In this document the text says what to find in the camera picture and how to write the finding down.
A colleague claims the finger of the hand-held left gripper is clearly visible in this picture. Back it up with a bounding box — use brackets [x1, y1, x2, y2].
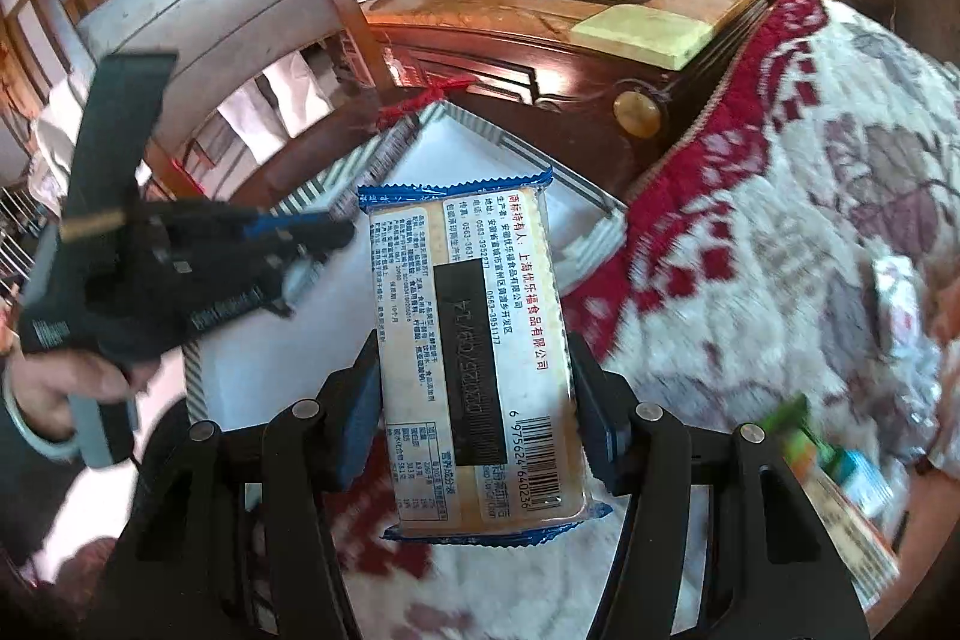
[217, 206, 316, 242]
[251, 221, 356, 317]

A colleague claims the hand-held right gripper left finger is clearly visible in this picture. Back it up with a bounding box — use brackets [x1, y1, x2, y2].
[97, 329, 385, 640]

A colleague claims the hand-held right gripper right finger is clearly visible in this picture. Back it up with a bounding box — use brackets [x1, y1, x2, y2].
[564, 332, 871, 640]

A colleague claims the green striped cardboard box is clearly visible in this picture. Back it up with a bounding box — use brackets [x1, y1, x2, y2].
[184, 98, 629, 435]

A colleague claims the blue-edged biscuit packet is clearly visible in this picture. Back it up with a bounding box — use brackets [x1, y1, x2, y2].
[356, 166, 614, 542]

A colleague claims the person's left hand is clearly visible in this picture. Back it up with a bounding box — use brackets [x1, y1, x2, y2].
[0, 351, 162, 461]

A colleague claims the red tassel knot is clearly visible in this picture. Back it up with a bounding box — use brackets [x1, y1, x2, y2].
[375, 74, 477, 125]

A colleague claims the green snack packet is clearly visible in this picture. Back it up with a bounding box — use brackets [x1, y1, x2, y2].
[757, 394, 826, 483]

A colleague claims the teal snack packet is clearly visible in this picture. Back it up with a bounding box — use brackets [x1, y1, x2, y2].
[817, 449, 897, 521]

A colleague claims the wooden cabinet with glass top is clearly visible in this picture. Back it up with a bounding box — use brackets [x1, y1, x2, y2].
[360, 0, 777, 199]

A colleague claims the floral red-bordered blanket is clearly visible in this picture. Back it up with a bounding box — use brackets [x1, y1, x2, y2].
[247, 0, 960, 640]

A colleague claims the yellow pad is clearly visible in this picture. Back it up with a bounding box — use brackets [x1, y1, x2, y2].
[570, 2, 717, 70]

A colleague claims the pale bangle bracelet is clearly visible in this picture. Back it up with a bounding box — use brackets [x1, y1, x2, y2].
[0, 370, 80, 461]

